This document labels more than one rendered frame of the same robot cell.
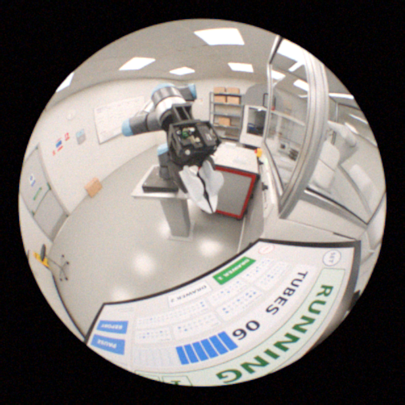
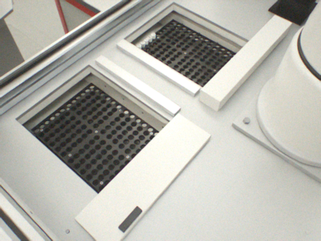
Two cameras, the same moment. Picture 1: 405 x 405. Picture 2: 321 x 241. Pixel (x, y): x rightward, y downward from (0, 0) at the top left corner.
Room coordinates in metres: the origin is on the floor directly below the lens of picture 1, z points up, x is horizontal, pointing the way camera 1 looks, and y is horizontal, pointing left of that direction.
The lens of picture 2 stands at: (0.12, -0.79, 1.45)
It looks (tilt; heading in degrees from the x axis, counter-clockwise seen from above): 56 degrees down; 19
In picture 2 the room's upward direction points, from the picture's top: 2 degrees clockwise
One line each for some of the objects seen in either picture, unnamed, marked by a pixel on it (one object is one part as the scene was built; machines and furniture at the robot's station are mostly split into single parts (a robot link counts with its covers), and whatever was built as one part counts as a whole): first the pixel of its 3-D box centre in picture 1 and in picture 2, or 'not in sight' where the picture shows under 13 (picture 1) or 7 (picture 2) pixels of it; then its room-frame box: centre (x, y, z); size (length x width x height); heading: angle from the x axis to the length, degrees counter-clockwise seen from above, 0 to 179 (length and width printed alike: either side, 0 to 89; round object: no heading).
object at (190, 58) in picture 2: not in sight; (184, 61); (0.69, -0.65, 0.87); 0.22 x 0.18 x 0.06; 70
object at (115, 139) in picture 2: not in sight; (98, 139); (0.39, -0.55, 0.87); 0.22 x 0.18 x 0.06; 70
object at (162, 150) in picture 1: (166, 153); not in sight; (0.76, 0.24, 0.96); 0.13 x 0.12 x 0.14; 92
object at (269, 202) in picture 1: (267, 192); not in sight; (0.46, -0.36, 0.87); 0.29 x 0.02 x 0.11; 160
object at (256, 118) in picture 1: (271, 124); not in sight; (2.25, -1.36, 1.13); 1.78 x 1.14 x 0.45; 160
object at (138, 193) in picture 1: (167, 183); not in sight; (0.77, 0.28, 0.70); 0.45 x 0.44 x 0.12; 86
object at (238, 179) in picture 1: (227, 181); not in sight; (1.24, -0.32, 0.38); 0.62 x 0.58 x 0.76; 160
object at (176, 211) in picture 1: (176, 210); not in sight; (0.77, 0.25, 0.38); 0.30 x 0.30 x 0.76; 86
